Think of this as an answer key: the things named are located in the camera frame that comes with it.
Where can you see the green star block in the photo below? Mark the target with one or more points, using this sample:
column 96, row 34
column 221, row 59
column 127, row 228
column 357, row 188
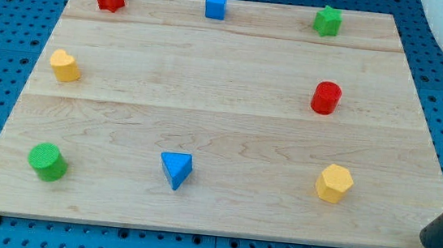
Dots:
column 328, row 21

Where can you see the red cylinder block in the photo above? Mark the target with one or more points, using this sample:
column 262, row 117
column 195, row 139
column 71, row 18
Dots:
column 326, row 97

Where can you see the blue cube block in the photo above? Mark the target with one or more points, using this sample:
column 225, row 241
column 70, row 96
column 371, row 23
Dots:
column 215, row 9

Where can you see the green cylinder block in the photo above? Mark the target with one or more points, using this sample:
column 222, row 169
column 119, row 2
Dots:
column 47, row 162

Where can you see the yellow heart block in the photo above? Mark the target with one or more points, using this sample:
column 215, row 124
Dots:
column 64, row 66

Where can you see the yellow hexagon block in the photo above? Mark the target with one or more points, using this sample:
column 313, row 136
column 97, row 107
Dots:
column 333, row 183

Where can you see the wooden board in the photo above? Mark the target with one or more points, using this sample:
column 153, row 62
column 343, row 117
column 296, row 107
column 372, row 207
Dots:
column 158, row 76

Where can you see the blue triangle block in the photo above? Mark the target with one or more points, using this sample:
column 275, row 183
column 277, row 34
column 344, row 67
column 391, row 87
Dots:
column 177, row 166

